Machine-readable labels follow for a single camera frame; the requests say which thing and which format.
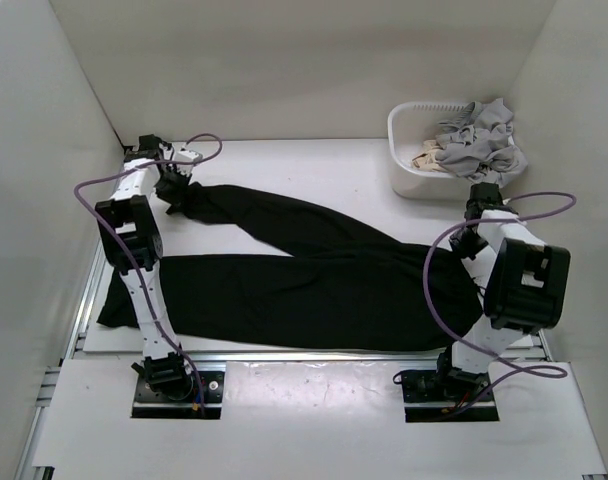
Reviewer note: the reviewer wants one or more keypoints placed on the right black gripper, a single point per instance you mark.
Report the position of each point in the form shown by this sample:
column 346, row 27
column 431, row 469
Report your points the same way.
column 458, row 245

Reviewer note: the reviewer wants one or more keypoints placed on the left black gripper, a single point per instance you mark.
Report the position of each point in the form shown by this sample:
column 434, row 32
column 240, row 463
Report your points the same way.
column 178, row 198

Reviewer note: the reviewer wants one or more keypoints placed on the black trousers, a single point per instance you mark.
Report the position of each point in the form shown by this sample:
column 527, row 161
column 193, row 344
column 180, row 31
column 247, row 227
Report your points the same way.
column 332, row 283

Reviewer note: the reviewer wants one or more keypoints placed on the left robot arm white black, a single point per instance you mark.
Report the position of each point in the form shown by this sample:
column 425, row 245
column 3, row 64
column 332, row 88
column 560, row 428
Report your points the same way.
column 133, row 247

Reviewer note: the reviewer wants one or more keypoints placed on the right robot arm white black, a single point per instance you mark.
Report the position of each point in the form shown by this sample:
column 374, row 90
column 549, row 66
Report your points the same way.
column 524, row 294

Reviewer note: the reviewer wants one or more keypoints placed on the beige crumpled garment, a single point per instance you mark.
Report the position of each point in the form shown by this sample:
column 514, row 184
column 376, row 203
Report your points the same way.
column 425, row 160

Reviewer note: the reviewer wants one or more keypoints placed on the grey crumpled garment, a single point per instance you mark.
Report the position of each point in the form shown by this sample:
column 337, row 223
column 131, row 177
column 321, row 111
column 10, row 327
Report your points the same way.
column 477, row 144

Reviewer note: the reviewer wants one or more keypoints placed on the white plastic basket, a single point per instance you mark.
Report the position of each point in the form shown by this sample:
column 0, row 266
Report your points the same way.
column 409, row 125

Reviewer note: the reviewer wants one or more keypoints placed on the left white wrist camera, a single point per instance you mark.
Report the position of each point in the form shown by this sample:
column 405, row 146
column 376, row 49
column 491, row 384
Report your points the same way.
column 187, row 156

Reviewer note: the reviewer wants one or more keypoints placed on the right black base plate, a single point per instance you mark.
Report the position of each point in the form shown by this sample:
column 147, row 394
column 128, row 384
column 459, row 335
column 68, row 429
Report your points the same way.
column 429, row 399

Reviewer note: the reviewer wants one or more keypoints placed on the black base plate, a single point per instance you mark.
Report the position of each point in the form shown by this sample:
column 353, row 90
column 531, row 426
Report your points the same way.
column 429, row 399
column 184, row 403

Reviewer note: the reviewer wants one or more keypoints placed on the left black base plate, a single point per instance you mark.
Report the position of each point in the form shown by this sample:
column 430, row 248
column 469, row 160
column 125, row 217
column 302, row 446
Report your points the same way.
column 184, row 403

